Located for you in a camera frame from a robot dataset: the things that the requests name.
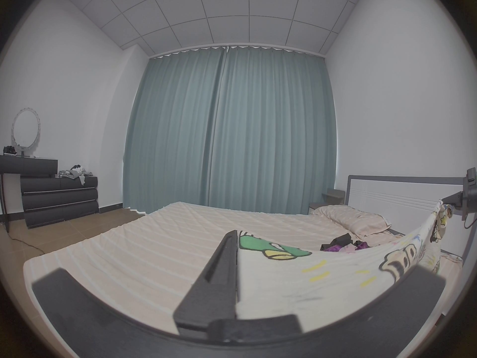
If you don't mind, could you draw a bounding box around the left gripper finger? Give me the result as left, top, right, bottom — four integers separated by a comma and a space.
173, 230, 239, 334

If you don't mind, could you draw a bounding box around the white printed pyjama top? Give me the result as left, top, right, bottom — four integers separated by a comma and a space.
237, 199, 456, 320

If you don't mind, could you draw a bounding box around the pile of clothes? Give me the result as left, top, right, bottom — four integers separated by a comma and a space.
320, 233, 371, 253

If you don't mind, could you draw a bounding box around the small heap of clothes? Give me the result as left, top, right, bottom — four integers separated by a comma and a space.
56, 165, 94, 186

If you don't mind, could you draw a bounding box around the bed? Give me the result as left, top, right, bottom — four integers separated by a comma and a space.
23, 175, 471, 335

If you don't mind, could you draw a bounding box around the grey bedside table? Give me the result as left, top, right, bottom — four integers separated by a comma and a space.
309, 188, 345, 215

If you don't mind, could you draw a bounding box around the pale pink pillow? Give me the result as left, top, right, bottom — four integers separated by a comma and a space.
316, 205, 392, 237

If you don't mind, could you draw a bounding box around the blue-green curtain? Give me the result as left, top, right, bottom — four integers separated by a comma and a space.
123, 45, 338, 215

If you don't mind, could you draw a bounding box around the black dressing table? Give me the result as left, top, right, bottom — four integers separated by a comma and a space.
0, 154, 59, 233

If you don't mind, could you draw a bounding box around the white round mirror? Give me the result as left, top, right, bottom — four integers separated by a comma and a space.
12, 108, 41, 158

